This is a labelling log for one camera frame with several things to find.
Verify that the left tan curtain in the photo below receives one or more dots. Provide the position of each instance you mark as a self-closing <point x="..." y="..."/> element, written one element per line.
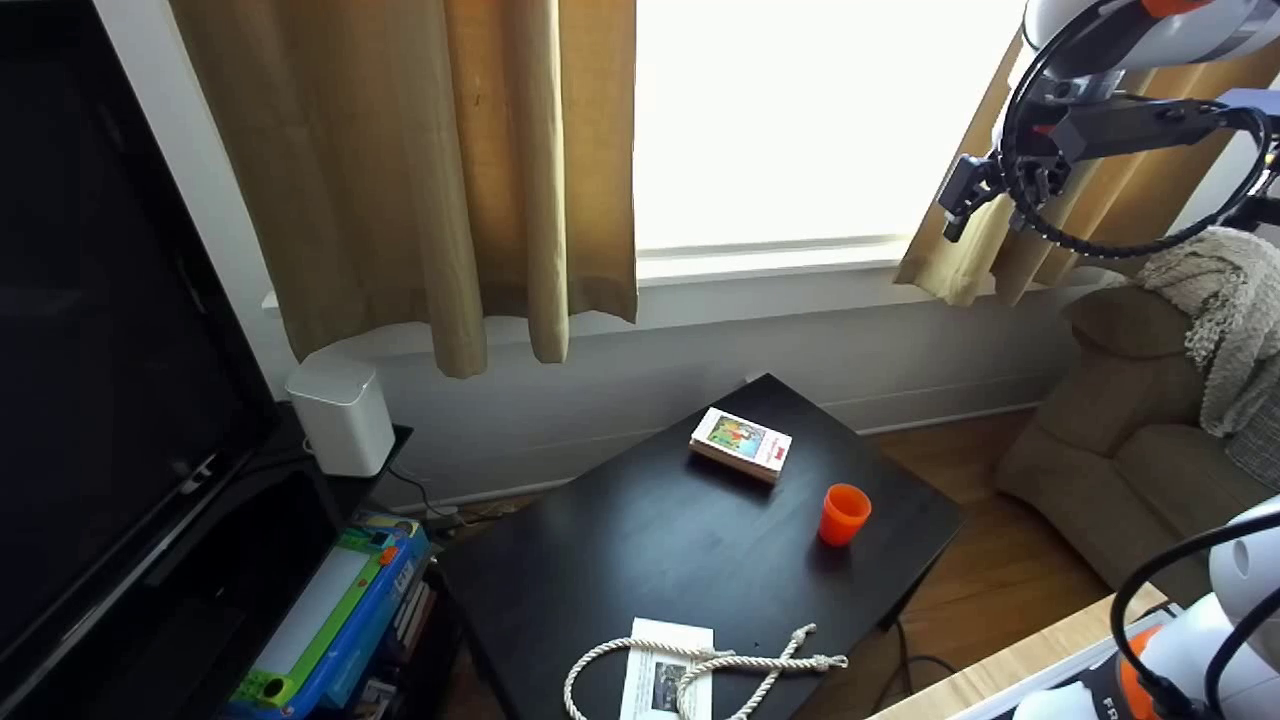
<point x="428" y="160"/>

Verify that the tan curtain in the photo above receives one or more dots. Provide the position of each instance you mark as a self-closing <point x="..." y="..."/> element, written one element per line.
<point x="428" y="160"/>
<point x="1126" y="207"/>

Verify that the black tv stand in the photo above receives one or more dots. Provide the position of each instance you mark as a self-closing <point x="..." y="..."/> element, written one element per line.
<point x="273" y="610"/>

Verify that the white speaker box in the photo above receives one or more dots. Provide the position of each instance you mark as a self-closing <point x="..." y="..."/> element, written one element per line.
<point x="340" y="414"/>

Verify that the white card box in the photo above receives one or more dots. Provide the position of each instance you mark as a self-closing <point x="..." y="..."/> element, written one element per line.
<point x="743" y="447"/>

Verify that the orange plastic cup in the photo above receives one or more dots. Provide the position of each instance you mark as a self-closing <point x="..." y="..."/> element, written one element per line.
<point x="840" y="513"/>

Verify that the olive armchair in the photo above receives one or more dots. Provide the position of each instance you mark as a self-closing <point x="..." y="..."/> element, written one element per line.
<point x="1116" y="456"/>

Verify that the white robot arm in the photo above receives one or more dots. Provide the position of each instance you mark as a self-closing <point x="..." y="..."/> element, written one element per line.
<point x="1192" y="626"/>

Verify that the black television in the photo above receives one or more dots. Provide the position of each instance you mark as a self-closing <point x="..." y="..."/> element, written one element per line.
<point x="147" y="536"/>

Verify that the green blue toy box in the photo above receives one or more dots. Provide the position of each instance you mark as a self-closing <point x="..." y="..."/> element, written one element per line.
<point x="333" y="631"/>

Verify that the grey knit blanket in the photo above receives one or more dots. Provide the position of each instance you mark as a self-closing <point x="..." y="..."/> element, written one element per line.
<point x="1228" y="289"/>

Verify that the white flat box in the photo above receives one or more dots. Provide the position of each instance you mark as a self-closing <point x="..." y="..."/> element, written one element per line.
<point x="653" y="673"/>

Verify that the right tan curtain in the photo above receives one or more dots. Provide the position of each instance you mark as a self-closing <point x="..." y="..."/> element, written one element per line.
<point x="1126" y="207"/>

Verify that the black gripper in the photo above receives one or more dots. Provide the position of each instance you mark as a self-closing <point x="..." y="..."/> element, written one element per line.
<point x="1043" y="144"/>

